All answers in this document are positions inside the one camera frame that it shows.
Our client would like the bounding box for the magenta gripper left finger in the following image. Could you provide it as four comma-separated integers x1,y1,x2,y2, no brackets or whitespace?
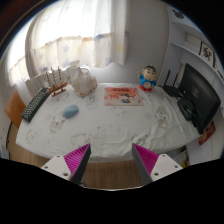
42,144,91,185

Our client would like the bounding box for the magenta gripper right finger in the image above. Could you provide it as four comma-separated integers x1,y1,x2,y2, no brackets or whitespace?
132,144,182,185

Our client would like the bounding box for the blue computer mouse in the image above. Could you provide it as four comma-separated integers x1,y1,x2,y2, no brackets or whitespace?
63,105,79,118

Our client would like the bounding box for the red picture mouse pad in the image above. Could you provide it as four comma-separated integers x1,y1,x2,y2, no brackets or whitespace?
104,87,143,106

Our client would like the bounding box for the white patterned tablecloth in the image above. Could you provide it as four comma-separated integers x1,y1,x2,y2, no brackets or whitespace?
16,83,198,163

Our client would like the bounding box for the red paper packet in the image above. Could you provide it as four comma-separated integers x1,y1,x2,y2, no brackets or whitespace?
198,122,216,145

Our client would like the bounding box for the black keyboard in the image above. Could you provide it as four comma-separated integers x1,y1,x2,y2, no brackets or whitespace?
21,87,49,122

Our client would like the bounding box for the black wifi router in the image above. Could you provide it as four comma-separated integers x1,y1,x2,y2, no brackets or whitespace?
163,70,181,97

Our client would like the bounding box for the black computer monitor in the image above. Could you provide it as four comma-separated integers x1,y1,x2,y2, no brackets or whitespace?
178,64,221,134

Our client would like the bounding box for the wooden model sailing ship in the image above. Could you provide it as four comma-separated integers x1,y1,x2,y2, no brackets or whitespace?
46,68,70,96

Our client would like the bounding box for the orange wooden chair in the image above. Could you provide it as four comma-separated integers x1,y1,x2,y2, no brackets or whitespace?
4,91,26,128

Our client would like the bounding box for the white translucent handbag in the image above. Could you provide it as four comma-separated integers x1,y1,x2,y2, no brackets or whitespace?
72,67,97,97

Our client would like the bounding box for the cartoon boy figurine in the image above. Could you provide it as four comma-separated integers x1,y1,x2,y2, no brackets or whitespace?
138,65,157,92

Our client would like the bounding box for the framed calligraphy picture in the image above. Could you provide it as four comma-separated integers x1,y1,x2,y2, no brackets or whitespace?
199,42,215,66

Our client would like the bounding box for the white sheer curtain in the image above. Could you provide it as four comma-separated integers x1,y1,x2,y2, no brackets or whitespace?
5,0,129,86

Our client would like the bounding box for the white wall shelf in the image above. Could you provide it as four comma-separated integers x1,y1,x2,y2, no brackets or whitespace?
163,6,224,115

